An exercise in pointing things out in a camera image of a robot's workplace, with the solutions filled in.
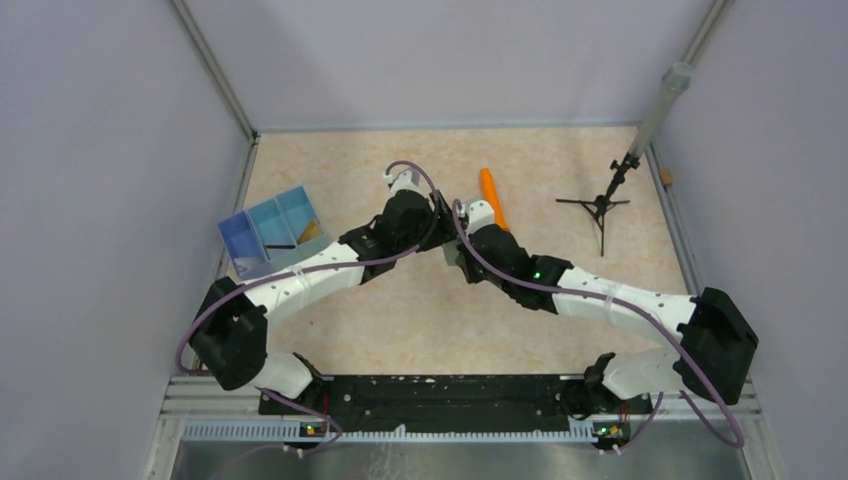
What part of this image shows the gold card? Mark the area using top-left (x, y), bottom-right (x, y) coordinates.
top-left (297, 219), bottom-right (324, 245)

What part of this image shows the green card holder wallet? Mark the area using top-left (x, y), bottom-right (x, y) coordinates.
top-left (442, 239), bottom-right (462, 267)

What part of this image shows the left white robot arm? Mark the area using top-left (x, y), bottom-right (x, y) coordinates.
top-left (187, 189), bottom-right (454, 414)

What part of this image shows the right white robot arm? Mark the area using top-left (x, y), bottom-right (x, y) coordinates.
top-left (457, 224), bottom-right (759, 412)

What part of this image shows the white card with stripe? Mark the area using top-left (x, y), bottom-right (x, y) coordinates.
top-left (263, 243), bottom-right (296, 250)

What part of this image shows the orange cylinder tube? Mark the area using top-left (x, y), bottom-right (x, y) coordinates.
top-left (479, 168), bottom-right (510, 232)

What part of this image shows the black tripod stand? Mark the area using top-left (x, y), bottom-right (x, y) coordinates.
top-left (556, 153), bottom-right (640, 257)

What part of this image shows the blue three-compartment organizer box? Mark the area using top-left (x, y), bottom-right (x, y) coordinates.
top-left (218, 185), bottom-right (331, 280)

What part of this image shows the small orange block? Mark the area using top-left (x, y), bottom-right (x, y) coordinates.
top-left (658, 168), bottom-right (674, 188)

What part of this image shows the grey pole on tripod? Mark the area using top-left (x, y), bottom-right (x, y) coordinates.
top-left (627, 62), bottom-right (695, 158)

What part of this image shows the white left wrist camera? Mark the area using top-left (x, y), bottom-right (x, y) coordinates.
top-left (383, 168), bottom-right (425, 197)

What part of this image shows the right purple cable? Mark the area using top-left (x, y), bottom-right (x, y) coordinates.
top-left (450, 198), bottom-right (747, 453)

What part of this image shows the purple cable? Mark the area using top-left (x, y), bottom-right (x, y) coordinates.
top-left (450, 198), bottom-right (747, 453)
top-left (174, 160), bottom-right (442, 458)

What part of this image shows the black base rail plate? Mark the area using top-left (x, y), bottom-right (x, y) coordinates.
top-left (295, 374), bottom-right (653, 433)

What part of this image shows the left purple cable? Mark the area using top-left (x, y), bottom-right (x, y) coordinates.
top-left (174, 160), bottom-right (442, 458)

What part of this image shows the white perforated cable tray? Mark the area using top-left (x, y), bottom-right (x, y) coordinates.
top-left (182, 420), bottom-right (624, 443)

